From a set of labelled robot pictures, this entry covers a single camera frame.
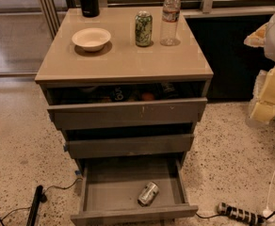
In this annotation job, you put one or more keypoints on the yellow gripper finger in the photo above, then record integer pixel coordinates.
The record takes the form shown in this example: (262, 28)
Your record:
(262, 105)
(257, 38)

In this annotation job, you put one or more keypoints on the silver 7up can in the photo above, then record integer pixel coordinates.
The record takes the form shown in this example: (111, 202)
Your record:
(148, 194)

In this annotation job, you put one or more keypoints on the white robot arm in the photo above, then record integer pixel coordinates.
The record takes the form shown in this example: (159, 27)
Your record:
(269, 49)

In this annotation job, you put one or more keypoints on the grey middle drawer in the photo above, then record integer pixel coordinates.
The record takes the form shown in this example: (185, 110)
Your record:
(125, 141)

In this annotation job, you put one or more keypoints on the grey drawer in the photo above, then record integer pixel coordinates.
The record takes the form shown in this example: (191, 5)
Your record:
(125, 141)
(72, 109)
(111, 187)

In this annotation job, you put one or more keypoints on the green soda can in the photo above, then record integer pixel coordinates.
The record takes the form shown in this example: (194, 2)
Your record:
(143, 28)

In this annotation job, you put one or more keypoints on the orange fruit in drawer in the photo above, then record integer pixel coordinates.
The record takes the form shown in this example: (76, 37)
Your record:
(147, 96)

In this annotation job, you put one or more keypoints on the grey drawer cabinet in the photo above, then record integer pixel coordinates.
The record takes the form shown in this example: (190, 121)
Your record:
(168, 72)

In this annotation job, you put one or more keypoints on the grey bottom drawer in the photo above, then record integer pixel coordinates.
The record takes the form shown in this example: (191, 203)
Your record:
(111, 187)

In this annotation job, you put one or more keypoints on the grey top drawer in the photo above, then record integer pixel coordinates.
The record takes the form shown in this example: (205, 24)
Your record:
(72, 109)

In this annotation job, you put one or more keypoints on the clear plastic water bottle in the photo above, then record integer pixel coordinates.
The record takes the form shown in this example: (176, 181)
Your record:
(170, 16)

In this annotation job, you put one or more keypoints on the white plug adapter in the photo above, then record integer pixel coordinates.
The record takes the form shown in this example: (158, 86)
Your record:
(267, 213)

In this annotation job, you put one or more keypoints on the black white power strip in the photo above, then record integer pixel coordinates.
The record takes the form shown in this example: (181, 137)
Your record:
(241, 215)

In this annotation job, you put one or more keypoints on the dark snack bag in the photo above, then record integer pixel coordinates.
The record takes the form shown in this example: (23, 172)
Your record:
(120, 93)

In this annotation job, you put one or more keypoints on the white bowl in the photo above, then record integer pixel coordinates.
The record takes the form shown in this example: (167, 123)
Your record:
(91, 39)

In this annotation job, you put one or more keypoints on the black thermos bottle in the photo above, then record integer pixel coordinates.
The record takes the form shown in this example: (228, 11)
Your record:
(90, 8)

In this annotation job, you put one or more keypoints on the black bar on floor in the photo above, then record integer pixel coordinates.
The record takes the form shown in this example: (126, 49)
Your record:
(34, 206)

